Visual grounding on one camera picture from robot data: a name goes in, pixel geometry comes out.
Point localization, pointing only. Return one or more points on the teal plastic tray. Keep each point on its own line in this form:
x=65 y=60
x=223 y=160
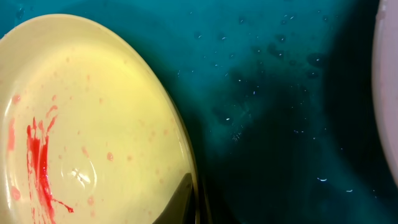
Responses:
x=276 y=97

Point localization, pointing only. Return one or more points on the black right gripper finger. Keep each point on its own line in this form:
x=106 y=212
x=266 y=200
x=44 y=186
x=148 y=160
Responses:
x=181 y=208

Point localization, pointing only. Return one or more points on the yellow-green plastic plate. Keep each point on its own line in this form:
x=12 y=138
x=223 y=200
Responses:
x=88 y=132

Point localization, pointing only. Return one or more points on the white plastic plate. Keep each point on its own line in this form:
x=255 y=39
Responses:
x=384 y=80

